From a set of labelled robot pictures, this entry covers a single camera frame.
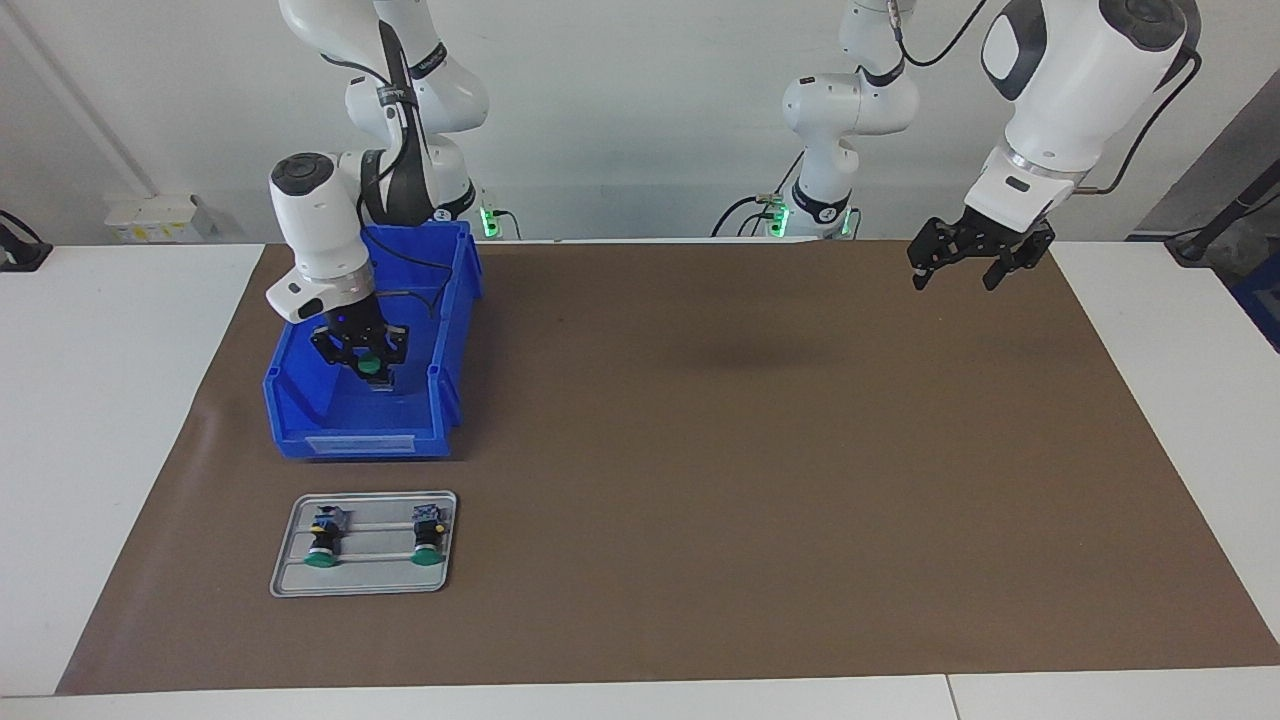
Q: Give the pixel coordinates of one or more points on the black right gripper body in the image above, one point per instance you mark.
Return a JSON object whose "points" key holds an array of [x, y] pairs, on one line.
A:
{"points": [[352, 328]]}

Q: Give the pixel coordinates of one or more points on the green push button black base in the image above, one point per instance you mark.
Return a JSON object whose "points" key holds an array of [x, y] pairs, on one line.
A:
{"points": [[370, 364]]}

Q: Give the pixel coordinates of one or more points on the grey metal tray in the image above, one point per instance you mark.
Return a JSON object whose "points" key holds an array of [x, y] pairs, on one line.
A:
{"points": [[370, 575]]}

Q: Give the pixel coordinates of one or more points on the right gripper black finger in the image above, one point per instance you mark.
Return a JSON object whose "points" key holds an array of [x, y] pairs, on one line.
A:
{"points": [[396, 345], [330, 352]]}

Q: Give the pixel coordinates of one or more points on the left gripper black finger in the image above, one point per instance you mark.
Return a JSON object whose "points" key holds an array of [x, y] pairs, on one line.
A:
{"points": [[1018, 260], [928, 252]]}

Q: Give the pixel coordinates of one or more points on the green push button yellow base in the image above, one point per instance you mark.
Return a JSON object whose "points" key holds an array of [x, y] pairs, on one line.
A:
{"points": [[322, 545]]}

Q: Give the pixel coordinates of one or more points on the blue plastic storage bin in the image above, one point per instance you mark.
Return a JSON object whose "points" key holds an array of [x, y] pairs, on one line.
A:
{"points": [[300, 420]]}

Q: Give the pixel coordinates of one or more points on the brown table mat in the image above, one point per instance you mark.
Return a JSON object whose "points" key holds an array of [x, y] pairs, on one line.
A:
{"points": [[700, 500]]}

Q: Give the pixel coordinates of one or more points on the white wall socket box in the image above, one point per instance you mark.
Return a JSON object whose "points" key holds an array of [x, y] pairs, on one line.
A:
{"points": [[150, 220]]}

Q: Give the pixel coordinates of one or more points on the black stand with pole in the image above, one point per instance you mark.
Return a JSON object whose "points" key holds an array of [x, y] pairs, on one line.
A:
{"points": [[1190, 248]]}

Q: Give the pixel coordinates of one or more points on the green push button white base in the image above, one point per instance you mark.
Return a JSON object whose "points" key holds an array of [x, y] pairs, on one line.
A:
{"points": [[428, 545]]}

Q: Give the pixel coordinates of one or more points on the blue crate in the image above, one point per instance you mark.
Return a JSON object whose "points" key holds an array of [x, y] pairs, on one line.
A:
{"points": [[1265, 300]]}

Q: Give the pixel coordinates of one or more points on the black table clamp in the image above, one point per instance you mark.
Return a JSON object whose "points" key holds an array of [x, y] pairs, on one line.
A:
{"points": [[25, 255]]}

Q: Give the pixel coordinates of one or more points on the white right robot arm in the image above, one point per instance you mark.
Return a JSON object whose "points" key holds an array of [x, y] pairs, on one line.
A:
{"points": [[315, 220]]}

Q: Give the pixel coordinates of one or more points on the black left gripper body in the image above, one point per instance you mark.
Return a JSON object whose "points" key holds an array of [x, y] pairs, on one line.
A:
{"points": [[990, 235]]}

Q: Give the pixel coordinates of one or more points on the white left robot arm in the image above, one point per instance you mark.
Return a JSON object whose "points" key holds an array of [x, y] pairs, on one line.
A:
{"points": [[1070, 80]]}

